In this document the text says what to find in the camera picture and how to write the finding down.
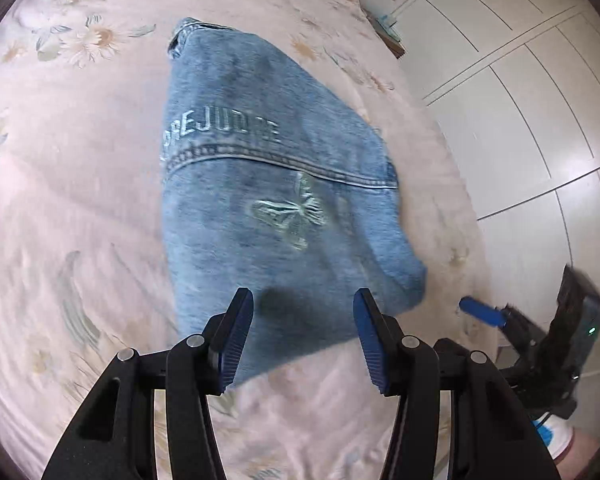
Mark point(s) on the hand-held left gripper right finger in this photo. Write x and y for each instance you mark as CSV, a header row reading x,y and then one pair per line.
x,y
372,340

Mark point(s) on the wooden nightstand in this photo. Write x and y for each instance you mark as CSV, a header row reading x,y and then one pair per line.
x,y
395,49

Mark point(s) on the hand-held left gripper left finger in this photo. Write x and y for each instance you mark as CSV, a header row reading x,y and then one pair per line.
x,y
234,340

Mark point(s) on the white and blue shoe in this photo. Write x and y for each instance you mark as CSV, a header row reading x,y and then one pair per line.
x,y
555,435

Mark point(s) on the floral pink bedsheet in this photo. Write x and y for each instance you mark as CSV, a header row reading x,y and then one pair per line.
x,y
80,160

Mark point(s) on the white wardrobe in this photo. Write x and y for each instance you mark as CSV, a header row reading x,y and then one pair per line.
x,y
505,60

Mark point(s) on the blue denim jeans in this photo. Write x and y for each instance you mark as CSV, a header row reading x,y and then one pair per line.
x,y
280,185

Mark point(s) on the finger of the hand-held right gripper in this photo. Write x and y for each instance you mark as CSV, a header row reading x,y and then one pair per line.
x,y
480,313

